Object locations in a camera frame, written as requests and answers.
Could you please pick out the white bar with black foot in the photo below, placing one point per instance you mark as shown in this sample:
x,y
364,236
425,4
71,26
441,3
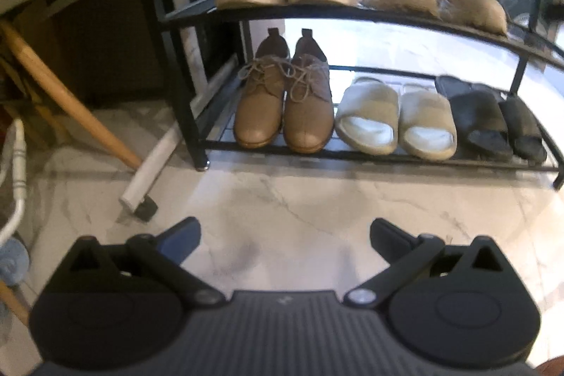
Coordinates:
x,y
147,177

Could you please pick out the wooden chair leg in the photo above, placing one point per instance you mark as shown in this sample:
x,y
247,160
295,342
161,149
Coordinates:
x,y
66,94
12,303

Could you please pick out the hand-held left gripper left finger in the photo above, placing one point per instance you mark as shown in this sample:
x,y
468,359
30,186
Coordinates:
x,y
180,237

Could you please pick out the black slide sandal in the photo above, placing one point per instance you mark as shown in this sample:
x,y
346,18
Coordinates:
x,y
480,120
522,129

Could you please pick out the blue round item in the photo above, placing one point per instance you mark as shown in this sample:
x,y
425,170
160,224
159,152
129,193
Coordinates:
x,y
12,261

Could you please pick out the black metal shoe rack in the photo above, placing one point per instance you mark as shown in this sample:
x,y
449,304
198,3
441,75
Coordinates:
x,y
308,11

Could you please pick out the beige slide sandal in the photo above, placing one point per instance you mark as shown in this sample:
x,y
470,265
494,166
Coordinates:
x,y
427,120
368,111

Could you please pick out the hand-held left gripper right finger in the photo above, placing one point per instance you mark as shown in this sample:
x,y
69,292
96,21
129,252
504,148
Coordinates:
x,y
390,239

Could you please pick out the brown lace-up shoe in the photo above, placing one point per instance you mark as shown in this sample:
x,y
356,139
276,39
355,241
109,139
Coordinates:
x,y
260,107
308,111

